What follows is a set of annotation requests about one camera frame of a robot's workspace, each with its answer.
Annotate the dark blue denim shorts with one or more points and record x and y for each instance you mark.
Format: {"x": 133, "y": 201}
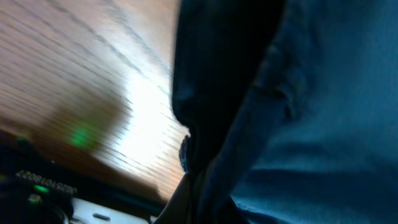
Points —
{"x": 291, "y": 108}

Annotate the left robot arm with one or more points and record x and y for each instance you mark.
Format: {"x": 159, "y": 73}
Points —
{"x": 36, "y": 190}

